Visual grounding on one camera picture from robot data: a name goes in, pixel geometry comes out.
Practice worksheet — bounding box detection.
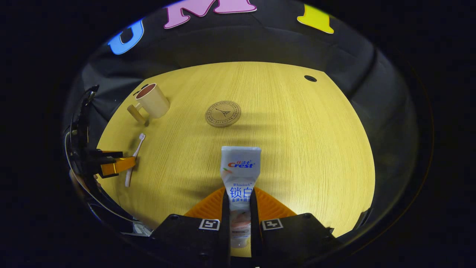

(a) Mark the beige cup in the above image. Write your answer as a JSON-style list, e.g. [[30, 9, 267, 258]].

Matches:
[[127, 83, 171, 125]]

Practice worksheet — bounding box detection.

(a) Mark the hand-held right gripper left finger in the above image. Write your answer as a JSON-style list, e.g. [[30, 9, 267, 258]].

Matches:
[[151, 187, 231, 268]]

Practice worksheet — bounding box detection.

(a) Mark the round wooden coaster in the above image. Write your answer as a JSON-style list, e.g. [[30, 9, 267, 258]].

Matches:
[[205, 101, 242, 128]]

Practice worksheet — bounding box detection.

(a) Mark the white toothbrush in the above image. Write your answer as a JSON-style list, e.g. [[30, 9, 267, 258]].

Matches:
[[125, 133, 146, 188]]

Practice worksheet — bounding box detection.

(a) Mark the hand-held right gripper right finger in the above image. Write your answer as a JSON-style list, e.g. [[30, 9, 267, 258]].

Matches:
[[250, 187, 335, 268]]

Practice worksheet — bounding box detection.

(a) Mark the white toothpaste tube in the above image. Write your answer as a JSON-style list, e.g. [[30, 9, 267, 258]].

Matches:
[[220, 146, 262, 249]]

